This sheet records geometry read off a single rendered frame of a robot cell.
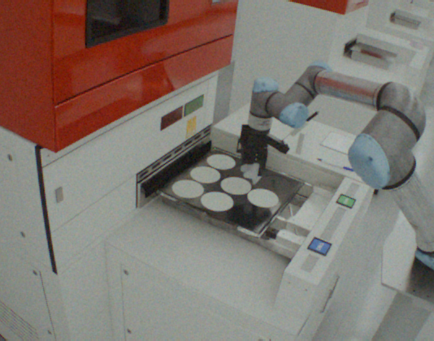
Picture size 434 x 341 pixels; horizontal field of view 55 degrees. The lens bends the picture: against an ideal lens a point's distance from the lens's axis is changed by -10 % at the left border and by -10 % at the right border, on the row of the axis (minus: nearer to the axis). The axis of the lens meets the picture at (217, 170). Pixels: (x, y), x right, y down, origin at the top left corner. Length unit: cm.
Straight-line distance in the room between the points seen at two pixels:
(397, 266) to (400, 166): 57
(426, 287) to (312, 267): 46
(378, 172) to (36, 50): 75
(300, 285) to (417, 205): 35
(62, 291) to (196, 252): 42
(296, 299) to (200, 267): 30
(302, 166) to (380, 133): 69
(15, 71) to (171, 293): 74
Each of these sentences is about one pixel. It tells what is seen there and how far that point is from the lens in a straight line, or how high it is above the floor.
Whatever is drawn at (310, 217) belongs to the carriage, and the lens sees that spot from 148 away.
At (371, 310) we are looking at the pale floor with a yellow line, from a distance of 252.
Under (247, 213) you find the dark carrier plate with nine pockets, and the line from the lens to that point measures 141.
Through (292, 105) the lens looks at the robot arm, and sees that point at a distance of 128.
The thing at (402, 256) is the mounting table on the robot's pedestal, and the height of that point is 82.
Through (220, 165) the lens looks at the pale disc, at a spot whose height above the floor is 90.
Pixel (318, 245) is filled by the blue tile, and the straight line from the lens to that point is 124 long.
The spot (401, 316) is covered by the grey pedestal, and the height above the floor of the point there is 58.
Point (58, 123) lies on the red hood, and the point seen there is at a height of 130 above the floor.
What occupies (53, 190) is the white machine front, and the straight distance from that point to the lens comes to 113.
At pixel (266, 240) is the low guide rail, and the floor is 85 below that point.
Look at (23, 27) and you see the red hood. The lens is 98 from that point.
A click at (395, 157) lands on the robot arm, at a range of 99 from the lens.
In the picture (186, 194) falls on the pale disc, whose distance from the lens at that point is 145.
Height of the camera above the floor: 173
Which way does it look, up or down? 32 degrees down
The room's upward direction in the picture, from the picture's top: 7 degrees clockwise
